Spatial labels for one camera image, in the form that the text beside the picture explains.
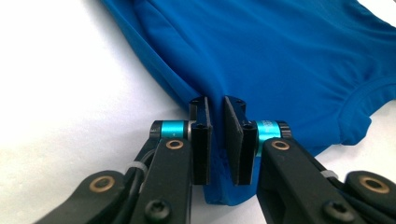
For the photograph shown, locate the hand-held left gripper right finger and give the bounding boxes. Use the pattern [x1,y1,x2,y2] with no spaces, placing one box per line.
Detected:
[223,95,369,224]

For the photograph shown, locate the white table mat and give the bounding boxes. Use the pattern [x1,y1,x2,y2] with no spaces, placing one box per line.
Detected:
[0,0,396,224]

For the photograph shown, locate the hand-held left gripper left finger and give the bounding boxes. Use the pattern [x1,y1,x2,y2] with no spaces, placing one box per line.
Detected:
[129,95,214,224]

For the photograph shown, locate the blue t-shirt with white print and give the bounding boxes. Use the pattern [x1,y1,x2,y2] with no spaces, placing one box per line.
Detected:
[101,0,396,207]

